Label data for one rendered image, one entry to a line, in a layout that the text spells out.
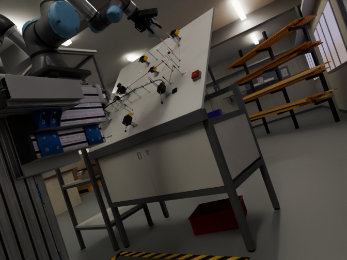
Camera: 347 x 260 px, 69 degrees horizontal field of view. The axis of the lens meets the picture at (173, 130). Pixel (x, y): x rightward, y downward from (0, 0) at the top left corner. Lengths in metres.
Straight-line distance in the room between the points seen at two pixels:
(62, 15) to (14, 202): 0.69
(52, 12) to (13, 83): 0.37
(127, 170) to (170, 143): 0.50
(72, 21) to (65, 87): 0.29
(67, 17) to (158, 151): 1.00
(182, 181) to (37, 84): 1.11
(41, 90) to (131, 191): 1.34
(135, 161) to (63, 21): 1.14
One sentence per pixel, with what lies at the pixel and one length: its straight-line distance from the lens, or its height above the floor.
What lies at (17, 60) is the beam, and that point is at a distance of 4.93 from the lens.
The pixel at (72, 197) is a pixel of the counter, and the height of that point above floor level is 0.20.
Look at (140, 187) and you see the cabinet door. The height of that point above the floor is 0.49.
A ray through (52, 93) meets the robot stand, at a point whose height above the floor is 1.02.
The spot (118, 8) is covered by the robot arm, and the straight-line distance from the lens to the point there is 1.44.
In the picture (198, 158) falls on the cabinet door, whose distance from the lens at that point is 1.55.
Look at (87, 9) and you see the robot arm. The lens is 1.49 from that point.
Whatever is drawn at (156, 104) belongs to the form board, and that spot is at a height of 1.02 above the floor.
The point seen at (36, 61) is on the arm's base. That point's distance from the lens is 1.15.
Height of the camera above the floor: 0.77
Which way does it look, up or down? 1 degrees up
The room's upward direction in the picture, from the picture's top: 19 degrees counter-clockwise
